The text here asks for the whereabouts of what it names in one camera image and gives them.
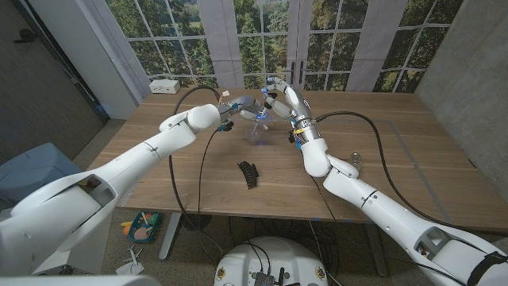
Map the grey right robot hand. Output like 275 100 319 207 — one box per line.
261 76 321 146

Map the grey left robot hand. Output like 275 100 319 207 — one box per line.
217 95 274 131

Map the clear plastic spray bottle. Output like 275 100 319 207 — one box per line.
245 106 273 143

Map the black hair claw clip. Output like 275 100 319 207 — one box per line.
237 160 260 190

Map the printed window forest backdrop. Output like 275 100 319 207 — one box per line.
85 0 465 95

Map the small clear glass jar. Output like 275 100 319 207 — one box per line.
348 152 363 172

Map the white power strip box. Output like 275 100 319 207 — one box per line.
148 79 181 95

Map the black round floor object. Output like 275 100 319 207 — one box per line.
181 213 214 232

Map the white table leg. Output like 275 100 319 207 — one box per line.
159 213 183 262

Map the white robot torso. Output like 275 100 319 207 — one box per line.
214 236 329 286

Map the teal toy basket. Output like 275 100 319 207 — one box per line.
121 210 163 244

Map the grey table leg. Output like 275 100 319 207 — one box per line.
363 222 389 278

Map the white toy airplane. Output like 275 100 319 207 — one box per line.
115 245 145 276

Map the blue-grey storage bin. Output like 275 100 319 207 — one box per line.
0 142 87 211

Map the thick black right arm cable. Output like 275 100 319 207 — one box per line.
315 110 508 235

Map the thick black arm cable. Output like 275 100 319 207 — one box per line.
315 110 508 235
168 85 225 255

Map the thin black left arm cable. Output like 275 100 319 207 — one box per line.
197 129 223 259

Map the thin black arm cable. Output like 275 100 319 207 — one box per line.
197 129 223 259
309 174 469 286

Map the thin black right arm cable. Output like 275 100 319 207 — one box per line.
309 174 469 286

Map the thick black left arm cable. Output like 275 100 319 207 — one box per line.
168 85 225 255

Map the black door handle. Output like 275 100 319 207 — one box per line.
13 28 40 44

